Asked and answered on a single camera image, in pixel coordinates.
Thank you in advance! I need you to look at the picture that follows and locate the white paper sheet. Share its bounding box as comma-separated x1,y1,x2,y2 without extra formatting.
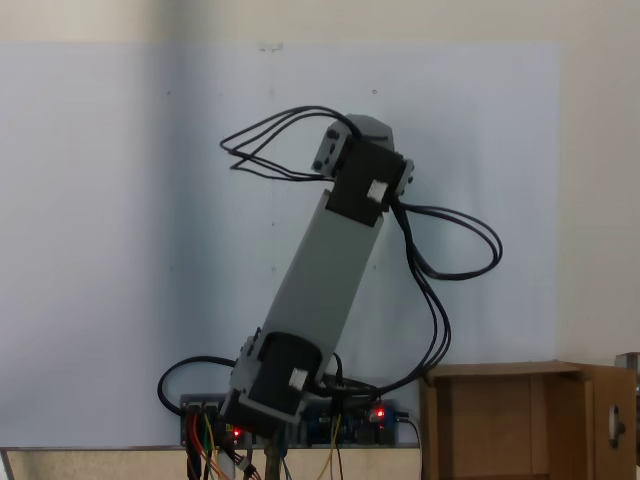
0,42,569,448

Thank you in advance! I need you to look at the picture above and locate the blue circuit board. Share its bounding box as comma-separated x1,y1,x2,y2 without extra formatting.
304,397,401,446

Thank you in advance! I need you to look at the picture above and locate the brown cardboard box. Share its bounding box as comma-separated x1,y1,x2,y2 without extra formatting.
418,359,640,480

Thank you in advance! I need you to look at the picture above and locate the black gripper motor cable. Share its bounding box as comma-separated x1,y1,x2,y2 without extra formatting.
219,104,354,182

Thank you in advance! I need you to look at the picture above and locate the black arm motor cable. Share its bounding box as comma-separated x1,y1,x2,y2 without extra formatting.
388,197,504,399

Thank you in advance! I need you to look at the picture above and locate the circuit board with jumper wires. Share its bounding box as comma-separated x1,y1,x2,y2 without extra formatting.
179,393,251,446

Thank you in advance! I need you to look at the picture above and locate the thin yellow wire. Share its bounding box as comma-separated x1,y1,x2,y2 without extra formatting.
319,414,337,480

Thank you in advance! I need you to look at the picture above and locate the black usb cable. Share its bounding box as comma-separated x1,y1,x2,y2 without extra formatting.
397,412,425,480

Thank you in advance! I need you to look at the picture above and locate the thick black cable loop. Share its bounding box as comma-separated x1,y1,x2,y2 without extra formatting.
157,353,237,416

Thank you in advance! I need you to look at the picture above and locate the coloured jumper wire bundle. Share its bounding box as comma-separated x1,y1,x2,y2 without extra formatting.
183,412,225,480

